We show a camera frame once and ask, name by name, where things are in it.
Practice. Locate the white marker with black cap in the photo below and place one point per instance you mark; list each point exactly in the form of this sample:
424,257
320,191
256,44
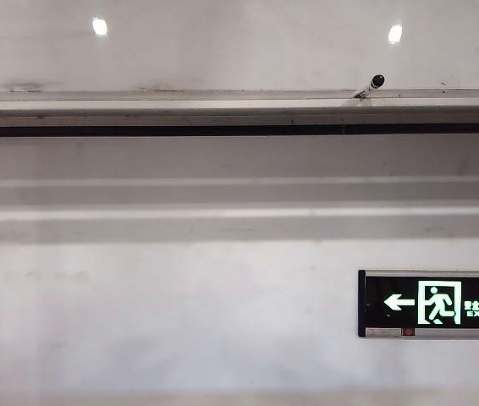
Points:
369,87

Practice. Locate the aluminium whiteboard tray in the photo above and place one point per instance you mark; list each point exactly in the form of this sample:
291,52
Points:
180,108

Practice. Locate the white glossy whiteboard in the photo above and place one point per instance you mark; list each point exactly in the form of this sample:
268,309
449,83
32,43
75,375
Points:
222,46

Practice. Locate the black green illuminated exit sign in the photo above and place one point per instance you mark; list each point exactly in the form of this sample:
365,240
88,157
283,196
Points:
396,287

